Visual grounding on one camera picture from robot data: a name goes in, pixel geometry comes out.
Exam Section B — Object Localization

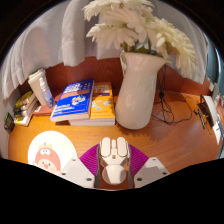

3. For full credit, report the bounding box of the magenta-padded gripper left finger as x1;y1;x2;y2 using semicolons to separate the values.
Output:
59;143;101;190

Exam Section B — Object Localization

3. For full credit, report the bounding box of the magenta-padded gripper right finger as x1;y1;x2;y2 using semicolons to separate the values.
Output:
127;143;171;190

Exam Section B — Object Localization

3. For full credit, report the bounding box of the white computer mouse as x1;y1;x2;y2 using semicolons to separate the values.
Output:
98;136;131;186

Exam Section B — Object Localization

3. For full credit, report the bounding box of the round cartoon mouse pad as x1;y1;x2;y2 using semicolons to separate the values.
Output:
27;130;78;174

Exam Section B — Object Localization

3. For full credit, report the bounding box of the dark red book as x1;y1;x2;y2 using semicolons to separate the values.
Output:
32;103;56;117

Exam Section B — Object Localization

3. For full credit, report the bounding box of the orange book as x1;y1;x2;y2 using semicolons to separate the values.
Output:
68;81;117;127

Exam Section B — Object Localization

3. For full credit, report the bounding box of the black and white book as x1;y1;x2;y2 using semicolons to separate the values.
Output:
14;105;38;120

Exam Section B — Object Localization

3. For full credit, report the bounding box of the white ceramic jug vase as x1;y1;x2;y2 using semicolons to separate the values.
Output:
114;50;169;131

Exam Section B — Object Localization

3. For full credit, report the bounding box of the white flat device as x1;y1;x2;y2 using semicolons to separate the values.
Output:
199;94;221;128

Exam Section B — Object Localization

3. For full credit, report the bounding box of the yellow and black book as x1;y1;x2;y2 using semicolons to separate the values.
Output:
14;90;36;108

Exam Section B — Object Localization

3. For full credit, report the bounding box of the cream lidded tumbler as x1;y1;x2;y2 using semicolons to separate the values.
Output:
27;68;48;107

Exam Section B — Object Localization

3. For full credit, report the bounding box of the window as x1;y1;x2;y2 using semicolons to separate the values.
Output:
204;39;223;88

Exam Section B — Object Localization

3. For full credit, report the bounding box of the white curtain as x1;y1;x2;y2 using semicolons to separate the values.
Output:
1;0;211;101

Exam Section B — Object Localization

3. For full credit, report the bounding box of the white flower bouquet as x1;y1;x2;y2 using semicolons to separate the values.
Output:
82;0;198;79

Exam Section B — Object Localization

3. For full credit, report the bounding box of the black cable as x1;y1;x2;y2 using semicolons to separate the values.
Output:
150;64;201;126

